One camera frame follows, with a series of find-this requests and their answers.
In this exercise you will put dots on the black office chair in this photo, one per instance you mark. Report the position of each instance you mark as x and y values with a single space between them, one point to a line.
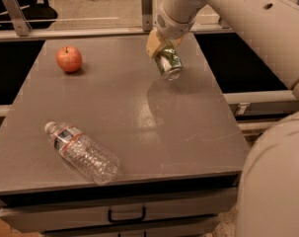
38 13

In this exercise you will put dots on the left metal bracket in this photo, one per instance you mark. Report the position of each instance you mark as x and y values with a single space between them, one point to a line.
19 22

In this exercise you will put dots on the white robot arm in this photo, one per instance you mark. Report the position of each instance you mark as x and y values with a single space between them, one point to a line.
268 198

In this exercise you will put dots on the clear plastic water bottle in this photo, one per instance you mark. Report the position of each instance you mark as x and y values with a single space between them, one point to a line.
82 152

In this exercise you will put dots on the middle metal bracket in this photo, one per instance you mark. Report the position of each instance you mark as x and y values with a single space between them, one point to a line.
147 15

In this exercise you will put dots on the lower grey drawer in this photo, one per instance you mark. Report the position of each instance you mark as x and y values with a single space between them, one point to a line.
176 227

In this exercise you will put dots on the red apple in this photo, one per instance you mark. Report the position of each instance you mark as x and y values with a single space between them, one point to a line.
69 59

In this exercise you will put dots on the green aluminium can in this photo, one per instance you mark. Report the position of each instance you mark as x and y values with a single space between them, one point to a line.
169 63

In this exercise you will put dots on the grey metal rail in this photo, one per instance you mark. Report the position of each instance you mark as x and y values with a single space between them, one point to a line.
48 34

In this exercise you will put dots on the grey drawer with black handle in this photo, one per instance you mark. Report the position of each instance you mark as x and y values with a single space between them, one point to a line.
118 211

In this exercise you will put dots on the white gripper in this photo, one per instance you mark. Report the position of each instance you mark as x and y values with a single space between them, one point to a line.
173 28

